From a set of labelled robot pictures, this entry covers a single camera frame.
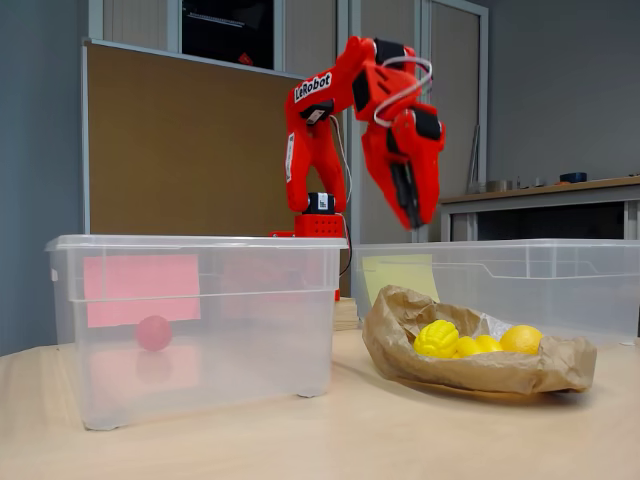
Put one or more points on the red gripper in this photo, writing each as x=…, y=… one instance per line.
x=400, y=142

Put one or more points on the yellow toy corn cob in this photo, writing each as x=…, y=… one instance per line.
x=436, y=339

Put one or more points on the yellow toy banana bunch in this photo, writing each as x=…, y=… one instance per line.
x=475, y=346

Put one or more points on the yellow toy lemon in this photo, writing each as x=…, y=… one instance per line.
x=521, y=340

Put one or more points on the red tomato toy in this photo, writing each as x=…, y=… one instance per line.
x=154, y=333

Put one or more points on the red robot arm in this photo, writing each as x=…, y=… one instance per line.
x=310, y=150

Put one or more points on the clear plastic bin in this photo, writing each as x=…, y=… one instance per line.
x=250, y=350
x=550, y=300

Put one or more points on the leaning metal rods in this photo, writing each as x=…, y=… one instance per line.
x=474, y=165

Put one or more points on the yellow paper note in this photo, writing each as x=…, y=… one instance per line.
x=395, y=272

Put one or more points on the round metal tin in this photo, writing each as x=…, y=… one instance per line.
x=500, y=186

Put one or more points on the grey tambour door cabinet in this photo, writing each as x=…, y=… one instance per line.
x=460, y=75

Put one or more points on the small grey cup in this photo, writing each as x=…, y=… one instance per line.
x=538, y=183

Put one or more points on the wooden base block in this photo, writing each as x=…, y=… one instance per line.
x=346, y=315

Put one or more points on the low sideboard with wooden top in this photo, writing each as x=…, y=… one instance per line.
x=550, y=200

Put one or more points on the flat blue object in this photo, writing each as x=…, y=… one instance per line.
x=573, y=178

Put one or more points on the grey open shelf cabinet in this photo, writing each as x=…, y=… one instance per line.
x=310, y=35

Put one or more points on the crumpled brown paper bag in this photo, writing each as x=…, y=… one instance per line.
x=475, y=375

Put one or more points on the black appliance with red logo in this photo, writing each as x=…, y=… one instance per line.
x=225, y=40

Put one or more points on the pink paper note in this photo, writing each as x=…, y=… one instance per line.
x=140, y=290

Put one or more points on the brown cork pin board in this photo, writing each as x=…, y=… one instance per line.
x=125, y=100

